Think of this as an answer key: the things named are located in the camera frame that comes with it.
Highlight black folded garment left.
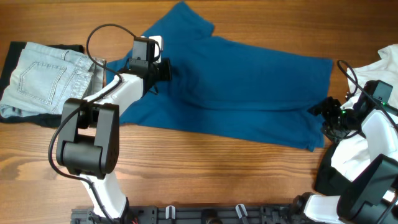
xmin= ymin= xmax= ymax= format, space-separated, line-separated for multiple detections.
xmin=1 ymin=41 xmax=84 ymax=128

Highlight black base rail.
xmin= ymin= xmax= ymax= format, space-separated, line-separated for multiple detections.
xmin=70 ymin=203 xmax=343 ymax=224

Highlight white garment pile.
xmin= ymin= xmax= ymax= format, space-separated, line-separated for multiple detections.
xmin=331 ymin=44 xmax=397 ymax=181

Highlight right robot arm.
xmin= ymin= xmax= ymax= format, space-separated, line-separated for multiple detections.
xmin=289 ymin=80 xmax=397 ymax=223

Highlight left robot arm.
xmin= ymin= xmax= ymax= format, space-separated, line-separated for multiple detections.
xmin=49 ymin=35 xmax=172 ymax=223

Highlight light blue denim jeans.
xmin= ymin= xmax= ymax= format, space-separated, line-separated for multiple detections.
xmin=1 ymin=42 xmax=105 ymax=118

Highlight blue t-shirt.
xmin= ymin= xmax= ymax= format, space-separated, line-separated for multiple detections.
xmin=120 ymin=2 xmax=333 ymax=151

